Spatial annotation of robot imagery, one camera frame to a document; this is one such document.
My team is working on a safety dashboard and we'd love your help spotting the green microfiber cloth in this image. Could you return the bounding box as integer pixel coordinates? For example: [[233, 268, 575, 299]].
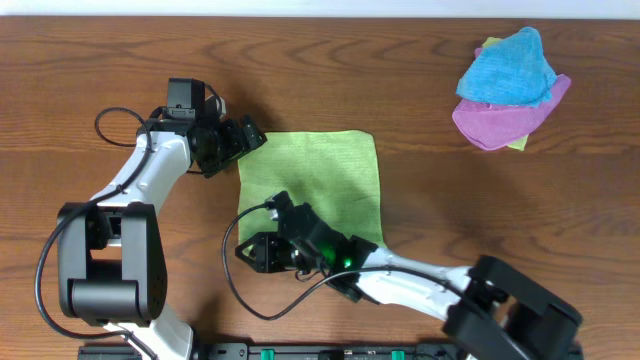
[[238, 130, 385, 247]]

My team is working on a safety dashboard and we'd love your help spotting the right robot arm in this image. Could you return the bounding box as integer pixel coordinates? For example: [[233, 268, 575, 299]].
[[234, 201, 583, 359]]

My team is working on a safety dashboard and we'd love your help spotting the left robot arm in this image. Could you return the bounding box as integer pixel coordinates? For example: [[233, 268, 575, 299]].
[[47, 78, 266, 359]]

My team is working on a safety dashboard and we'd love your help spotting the purple microfiber cloth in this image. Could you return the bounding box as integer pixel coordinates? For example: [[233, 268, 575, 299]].
[[452, 75, 572, 151]]

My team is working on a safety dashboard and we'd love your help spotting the yellow-green cloth at bottom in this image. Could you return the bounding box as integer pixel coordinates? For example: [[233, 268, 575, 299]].
[[482, 37, 528, 151]]

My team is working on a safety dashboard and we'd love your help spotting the blue microfiber cloth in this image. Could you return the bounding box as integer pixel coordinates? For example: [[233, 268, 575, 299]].
[[456, 27, 558, 107]]

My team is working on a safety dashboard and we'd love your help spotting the left black cable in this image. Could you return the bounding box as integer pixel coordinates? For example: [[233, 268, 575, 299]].
[[33, 83, 224, 360]]

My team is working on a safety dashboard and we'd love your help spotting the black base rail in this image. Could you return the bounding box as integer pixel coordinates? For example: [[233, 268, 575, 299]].
[[77, 342, 585, 360]]

